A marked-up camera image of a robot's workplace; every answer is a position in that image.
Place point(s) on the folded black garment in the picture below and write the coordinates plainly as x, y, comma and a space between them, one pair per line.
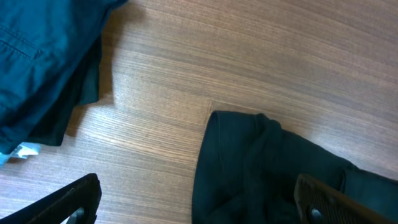
82, 88

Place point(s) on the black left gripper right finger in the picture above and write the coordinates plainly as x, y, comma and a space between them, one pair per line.
318, 203

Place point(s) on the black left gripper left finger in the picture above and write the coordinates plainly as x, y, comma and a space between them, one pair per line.
76, 203

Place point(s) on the folded light grey garment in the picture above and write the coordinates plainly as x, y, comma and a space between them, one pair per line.
22, 151

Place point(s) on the black polo shirt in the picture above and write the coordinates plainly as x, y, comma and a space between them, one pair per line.
248, 166

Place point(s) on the folded navy blue shirt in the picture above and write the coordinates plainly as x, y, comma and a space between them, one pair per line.
42, 43

